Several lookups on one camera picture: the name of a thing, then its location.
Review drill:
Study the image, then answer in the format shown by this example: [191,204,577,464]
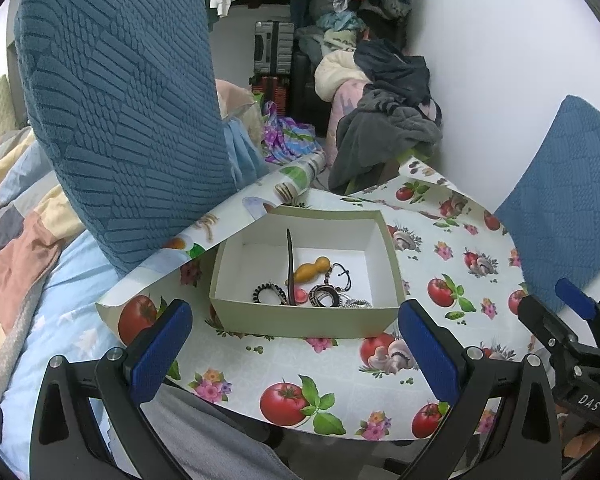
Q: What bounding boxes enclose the patchwork quilt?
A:
[0,127,88,401]

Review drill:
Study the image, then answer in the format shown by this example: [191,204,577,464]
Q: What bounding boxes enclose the red and black crate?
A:
[250,75,293,116]

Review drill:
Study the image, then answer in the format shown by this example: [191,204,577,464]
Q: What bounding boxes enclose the tomato print tablecloth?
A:
[95,151,531,443]

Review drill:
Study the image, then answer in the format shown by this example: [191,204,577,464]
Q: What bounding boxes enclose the black spiral hair tie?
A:
[252,282,287,306]

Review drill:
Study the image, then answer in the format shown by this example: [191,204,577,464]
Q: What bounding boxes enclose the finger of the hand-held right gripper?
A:
[518,295,583,358]
[555,278,600,343]

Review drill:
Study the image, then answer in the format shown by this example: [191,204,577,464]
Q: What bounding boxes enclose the orange gourd-shaped pendant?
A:
[291,256,332,285]

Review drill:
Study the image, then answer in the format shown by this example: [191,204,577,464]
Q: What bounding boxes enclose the peach plush cloth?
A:
[215,79,261,121]

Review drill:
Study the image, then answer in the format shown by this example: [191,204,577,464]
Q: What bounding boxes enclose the light blue cloth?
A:
[225,120,267,186]

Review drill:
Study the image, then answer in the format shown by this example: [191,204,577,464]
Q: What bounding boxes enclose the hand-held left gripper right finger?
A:
[397,299,563,480]

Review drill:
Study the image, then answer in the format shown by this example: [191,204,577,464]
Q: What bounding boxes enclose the pile of mixed clothes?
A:
[295,0,413,61]

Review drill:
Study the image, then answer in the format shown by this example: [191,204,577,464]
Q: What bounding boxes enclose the light blue bed sheet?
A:
[0,230,131,466]

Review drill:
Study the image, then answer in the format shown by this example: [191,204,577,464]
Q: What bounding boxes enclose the dark wooden hair stick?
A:
[283,228,299,307]

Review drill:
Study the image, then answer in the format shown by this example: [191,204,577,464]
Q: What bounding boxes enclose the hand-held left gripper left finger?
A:
[29,299,241,480]

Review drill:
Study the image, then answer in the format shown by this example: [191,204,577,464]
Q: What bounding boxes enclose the pink patterned cloth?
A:
[326,82,366,161]

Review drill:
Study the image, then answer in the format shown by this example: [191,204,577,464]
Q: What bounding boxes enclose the blue textured cushion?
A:
[494,95,600,301]

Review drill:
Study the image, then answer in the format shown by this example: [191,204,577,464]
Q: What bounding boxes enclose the green and white cardboard box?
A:
[209,205,407,339]

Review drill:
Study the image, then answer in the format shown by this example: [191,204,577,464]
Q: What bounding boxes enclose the purple colourful cloth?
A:
[262,101,326,165]

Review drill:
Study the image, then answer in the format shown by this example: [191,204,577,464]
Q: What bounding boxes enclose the black cord bracelet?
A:
[328,262,353,293]

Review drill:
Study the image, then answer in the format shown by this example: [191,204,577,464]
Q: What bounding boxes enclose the blue textured chair cover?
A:
[14,0,236,278]

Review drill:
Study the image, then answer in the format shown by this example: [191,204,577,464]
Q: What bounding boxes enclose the black garment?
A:
[354,40,431,106]

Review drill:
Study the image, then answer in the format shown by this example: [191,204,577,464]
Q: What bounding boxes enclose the person's right hand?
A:
[555,410,600,461]

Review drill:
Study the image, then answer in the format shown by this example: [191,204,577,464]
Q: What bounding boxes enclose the grey trousers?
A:
[107,385,301,480]

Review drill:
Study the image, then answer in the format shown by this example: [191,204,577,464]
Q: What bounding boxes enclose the cream fleece blanket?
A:
[314,50,371,101]

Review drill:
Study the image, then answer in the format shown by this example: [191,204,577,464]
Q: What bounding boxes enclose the dark grey jacket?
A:
[327,89,443,191]

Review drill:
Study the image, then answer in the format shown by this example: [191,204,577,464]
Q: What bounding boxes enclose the black bag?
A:
[290,52,331,136]

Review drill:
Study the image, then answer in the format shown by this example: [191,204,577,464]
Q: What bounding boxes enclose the grey suitcase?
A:
[254,21,296,77]

